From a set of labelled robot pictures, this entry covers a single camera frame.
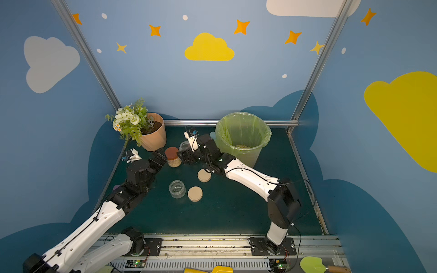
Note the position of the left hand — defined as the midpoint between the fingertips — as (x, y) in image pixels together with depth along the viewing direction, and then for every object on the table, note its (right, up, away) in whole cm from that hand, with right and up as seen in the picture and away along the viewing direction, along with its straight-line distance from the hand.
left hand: (163, 153), depth 75 cm
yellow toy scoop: (+25, -48, -6) cm, 54 cm away
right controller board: (+51, -48, -4) cm, 70 cm away
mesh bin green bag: (+39, +10, +27) cm, 49 cm away
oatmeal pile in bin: (+40, +3, +32) cm, 52 cm away
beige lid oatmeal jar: (+9, +4, +1) cm, 10 cm away
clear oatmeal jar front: (+2, -20, +16) cm, 26 cm away
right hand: (+10, +3, +3) cm, 11 cm away
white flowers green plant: (-20, +16, +10) cm, 27 cm away
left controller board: (-10, -46, -5) cm, 48 cm away
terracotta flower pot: (-13, +9, +20) cm, 25 cm away
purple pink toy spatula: (-32, -19, +16) cm, 41 cm away
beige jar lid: (+16, -14, +20) cm, 29 cm away
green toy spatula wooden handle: (+74, -48, -6) cm, 88 cm away
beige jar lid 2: (+12, -23, +15) cm, 30 cm away
